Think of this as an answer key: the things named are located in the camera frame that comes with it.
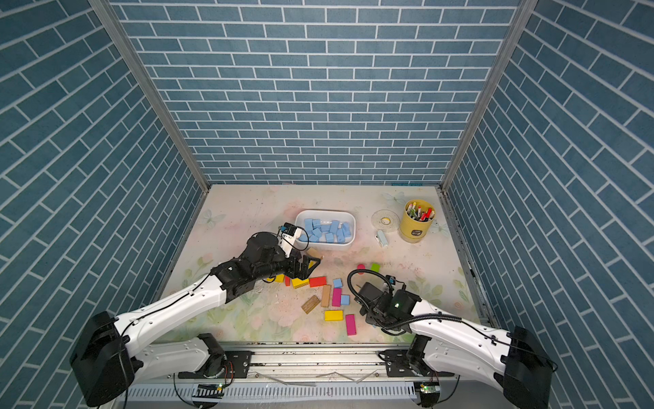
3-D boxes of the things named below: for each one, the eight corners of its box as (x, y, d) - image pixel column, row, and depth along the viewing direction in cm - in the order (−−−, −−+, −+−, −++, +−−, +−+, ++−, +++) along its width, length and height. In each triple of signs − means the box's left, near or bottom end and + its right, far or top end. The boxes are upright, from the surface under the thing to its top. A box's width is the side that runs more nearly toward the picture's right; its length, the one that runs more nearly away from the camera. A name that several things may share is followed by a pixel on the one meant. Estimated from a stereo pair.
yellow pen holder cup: (400, 245, 103) (409, 222, 92) (396, 223, 111) (403, 199, 99) (428, 245, 103) (439, 223, 92) (422, 223, 111) (432, 199, 99)
